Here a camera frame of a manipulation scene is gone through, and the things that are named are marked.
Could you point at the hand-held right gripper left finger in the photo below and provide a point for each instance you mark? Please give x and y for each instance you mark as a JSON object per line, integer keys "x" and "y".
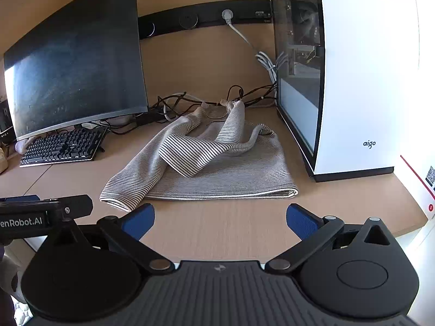
{"x": 140, "y": 220}

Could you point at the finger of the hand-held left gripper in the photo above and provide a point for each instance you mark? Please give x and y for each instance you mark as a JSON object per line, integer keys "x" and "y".
{"x": 76, "y": 205}

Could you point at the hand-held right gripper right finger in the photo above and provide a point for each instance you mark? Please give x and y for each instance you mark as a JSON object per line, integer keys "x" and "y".
{"x": 300, "y": 221}

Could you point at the striped long-sleeve shirt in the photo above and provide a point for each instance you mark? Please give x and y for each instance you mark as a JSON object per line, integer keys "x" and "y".
{"x": 217, "y": 173}

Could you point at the black keyboard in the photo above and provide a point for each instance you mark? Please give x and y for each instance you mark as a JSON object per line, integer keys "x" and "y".
{"x": 64, "y": 146}

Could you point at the black power adapter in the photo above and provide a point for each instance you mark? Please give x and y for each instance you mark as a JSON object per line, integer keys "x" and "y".
{"x": 148, "y": 118}

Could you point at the white cardboard box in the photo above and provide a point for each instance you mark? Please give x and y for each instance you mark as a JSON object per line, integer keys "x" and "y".
{"x": 416, "y": 183}

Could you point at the curved computer monitor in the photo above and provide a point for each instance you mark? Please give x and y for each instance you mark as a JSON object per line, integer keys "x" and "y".
{"x": 78, "y": 61}

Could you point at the white computer case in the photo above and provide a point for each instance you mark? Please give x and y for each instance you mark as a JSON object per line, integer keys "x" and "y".
{"x": 360, "y": 74}

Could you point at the black wall socket rail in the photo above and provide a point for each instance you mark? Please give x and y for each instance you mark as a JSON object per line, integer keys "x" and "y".
{"x": 207, "y": 13}

